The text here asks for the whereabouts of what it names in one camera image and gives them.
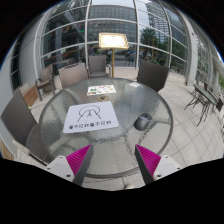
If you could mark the gold-framed menu stand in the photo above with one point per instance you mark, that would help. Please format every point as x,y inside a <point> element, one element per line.
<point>113,41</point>

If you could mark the white mouse pad black drawing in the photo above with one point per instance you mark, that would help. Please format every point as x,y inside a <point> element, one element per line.
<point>90,116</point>

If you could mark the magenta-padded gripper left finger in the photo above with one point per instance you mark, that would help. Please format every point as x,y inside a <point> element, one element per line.
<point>78,160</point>

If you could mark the dark brown wicker chair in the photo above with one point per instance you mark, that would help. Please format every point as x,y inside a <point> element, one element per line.
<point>153,75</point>

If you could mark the colourful picture menu sheet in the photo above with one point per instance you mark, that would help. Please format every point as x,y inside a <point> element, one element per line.
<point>101,90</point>

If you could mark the brown wicker chair wide back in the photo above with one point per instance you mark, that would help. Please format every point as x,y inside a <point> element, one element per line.
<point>73,75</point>

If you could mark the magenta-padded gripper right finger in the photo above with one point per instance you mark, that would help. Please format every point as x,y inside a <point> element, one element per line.
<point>149,160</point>

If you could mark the dark grey wicker chair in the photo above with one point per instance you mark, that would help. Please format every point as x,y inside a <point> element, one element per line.
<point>18,118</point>

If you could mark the brown wicker armchair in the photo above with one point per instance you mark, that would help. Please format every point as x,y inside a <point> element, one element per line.
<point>97,65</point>
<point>46,78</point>

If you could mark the wooden slat bench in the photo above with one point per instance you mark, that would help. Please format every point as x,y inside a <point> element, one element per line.
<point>30,95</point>

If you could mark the black computer mouse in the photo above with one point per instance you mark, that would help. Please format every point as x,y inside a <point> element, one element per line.
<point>143,122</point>

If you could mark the dark metal folding table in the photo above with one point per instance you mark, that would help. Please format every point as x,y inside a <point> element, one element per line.
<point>206,95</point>

